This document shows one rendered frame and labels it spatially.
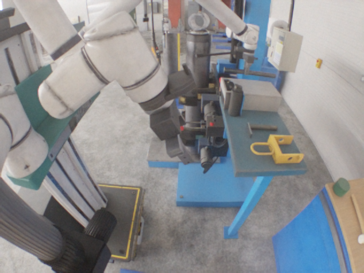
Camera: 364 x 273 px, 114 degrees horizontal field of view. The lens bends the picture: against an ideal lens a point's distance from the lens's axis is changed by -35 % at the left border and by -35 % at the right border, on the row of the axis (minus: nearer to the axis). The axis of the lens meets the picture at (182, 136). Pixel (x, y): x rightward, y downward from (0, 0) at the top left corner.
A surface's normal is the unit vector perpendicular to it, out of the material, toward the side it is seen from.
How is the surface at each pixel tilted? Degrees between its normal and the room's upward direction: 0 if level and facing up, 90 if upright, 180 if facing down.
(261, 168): 0
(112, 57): 88
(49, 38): 94
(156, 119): 25
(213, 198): 0
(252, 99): 90
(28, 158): 68
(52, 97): 73
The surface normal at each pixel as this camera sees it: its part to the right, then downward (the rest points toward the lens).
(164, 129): 0.13, 0.74
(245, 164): 0.00, -0.75
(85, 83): 0.37, 0.63
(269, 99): -0.05, 0.66
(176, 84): -0.39, -0.58
